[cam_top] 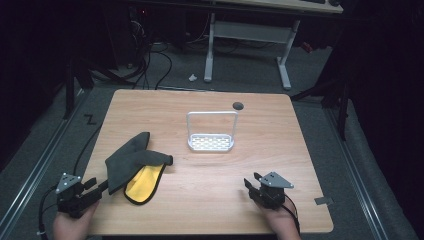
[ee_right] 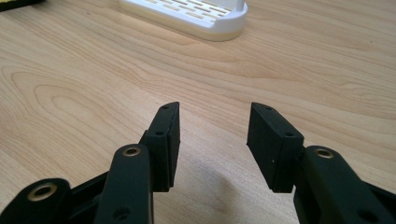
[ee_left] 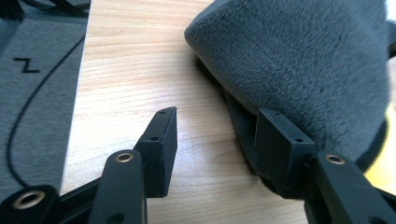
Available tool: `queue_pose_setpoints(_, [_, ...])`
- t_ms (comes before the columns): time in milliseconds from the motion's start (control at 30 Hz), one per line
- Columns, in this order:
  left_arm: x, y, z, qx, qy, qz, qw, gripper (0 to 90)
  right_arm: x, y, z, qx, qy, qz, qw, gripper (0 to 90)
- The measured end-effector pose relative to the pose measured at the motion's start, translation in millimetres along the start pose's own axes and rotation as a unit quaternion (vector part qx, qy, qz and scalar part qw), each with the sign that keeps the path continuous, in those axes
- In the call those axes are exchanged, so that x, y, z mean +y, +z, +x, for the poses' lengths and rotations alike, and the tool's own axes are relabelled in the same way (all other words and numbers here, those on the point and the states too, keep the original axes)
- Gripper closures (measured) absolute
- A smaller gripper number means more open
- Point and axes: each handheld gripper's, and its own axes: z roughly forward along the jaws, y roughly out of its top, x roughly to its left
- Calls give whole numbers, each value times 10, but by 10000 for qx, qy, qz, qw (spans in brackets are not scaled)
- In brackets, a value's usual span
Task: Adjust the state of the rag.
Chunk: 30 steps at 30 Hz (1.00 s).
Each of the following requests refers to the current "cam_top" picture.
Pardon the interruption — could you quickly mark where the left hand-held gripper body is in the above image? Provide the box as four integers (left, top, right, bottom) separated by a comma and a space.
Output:
54, 172, 103, 220

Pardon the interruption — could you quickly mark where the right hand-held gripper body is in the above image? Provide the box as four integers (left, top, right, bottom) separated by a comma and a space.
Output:
250, 171, 295, 211

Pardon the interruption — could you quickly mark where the grey and yellow cloth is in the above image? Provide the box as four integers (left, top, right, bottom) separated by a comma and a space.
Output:
104, 131, 175, 206

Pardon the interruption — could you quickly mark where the person's left hand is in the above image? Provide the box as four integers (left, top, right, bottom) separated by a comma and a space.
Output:
52, 200, 100, 240

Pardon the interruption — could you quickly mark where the person's right hand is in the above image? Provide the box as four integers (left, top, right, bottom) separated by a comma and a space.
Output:
257, 199, 302, 240

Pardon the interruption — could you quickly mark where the grey tape strip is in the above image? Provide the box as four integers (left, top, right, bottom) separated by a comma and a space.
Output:
313, 196, 335, 206

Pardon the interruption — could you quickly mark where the black metal stand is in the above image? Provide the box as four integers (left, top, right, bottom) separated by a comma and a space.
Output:
289, 75, 352, 141
62, 55, 95, 121

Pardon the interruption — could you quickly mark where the white-framed desk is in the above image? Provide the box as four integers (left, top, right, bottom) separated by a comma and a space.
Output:
133, 0, 344, 91

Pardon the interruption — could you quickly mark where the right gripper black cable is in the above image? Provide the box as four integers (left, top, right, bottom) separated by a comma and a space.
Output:
281, 194, 302, 235

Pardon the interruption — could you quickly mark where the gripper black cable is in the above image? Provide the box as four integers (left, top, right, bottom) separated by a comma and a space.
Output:
37, 185, 60, 238
281, 194, 302, 235

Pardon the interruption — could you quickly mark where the black cable beside table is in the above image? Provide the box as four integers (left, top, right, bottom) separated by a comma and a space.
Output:
72, 124, 103, 177

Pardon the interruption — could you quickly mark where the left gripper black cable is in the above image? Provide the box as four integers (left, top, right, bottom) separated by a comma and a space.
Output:
37, 185, 60, 238

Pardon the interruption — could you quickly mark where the metal floor rail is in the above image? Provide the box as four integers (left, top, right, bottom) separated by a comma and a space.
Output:
324, 106, 390, 240
0, 89, 85, 235

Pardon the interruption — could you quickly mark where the white rack with handle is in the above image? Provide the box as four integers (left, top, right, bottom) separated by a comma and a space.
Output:
185, 110, 240, 153

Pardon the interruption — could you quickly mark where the bundle of black floor cables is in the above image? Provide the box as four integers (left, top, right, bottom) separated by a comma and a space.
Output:
129, 13, 174, 91

